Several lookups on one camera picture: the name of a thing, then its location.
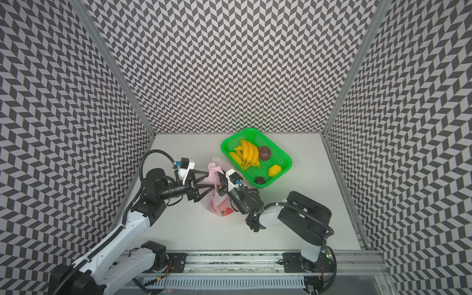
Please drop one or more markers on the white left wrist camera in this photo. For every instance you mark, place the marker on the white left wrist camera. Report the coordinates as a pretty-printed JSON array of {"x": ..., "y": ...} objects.
[{"x": 183, "y": 168}]

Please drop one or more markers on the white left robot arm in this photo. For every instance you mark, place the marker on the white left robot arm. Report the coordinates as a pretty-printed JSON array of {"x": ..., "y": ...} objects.
[{"x": 98, "y": 272}]

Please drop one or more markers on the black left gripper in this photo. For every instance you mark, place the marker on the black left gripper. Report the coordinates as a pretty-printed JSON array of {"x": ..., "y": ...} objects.
[{"x": 192, "y": 193}]

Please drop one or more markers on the white vented cable tray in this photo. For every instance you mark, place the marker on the white vented cable tray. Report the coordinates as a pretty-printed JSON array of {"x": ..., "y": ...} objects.
[{"x": 226, "y": 282}]

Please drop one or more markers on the aluminium corner post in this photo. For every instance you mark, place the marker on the aluminium corner post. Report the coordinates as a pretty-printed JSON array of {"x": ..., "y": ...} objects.
[
  {"x": 360, "y": 56},
  {"x": 86, "y": 19}
]

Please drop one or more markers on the pink plastic bag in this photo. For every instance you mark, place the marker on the pink plastic bag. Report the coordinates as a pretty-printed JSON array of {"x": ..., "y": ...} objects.
[{"x": 219, "y": 205}]

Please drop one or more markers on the dark purple fake fruit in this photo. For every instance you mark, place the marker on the dark purple fake fruit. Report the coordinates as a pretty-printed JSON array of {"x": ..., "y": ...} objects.
[
  {"x": 260, "y": 180},
  {"x": 264, "y": 153}
]

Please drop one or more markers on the green plastic basket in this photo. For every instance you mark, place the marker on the green plastic basket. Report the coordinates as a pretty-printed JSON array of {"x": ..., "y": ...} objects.
[{"x": 279, "y": 157}]

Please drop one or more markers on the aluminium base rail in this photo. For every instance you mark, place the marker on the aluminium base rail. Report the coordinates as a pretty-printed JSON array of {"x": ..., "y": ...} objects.
[{"x": 277, "y": 262}]

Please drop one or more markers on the yellow fake starfruit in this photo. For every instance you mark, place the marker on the yellow fake starfruit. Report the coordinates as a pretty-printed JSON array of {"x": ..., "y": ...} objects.
[{"x": 236, "y": 158}]

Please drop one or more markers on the aluminium corner post left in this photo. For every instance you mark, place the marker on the aluminium corner post left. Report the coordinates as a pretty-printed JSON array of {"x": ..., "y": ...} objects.
[{"x": 86, "y": 19}]

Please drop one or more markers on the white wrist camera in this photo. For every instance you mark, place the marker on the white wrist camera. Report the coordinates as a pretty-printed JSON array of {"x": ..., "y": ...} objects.
[
  {"x": 183, "y": 168},
  {"x": 234, "y": 180}
]

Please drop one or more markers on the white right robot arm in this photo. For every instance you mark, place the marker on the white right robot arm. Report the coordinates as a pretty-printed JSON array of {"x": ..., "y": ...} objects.
[{"x": 307, "y": 218}]

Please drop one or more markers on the yellow fake lemon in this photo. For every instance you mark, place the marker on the yellow fake lemon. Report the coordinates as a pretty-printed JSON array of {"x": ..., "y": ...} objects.
[{"x": 274, "y": 170}]

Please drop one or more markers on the aluminium corner post right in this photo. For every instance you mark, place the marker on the aluminium corner post right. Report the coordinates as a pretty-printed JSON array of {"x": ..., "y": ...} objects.
[{"x": 360, "y": 56}]

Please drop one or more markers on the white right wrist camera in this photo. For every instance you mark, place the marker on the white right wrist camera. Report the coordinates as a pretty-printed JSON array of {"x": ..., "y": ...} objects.
[{"x": 234, "y": 180}]

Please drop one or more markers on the yellow fake banana bunch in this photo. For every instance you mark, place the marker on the yellow fake banana bunch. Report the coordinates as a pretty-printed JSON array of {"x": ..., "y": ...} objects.
[{"x": 249, "y": 154}]

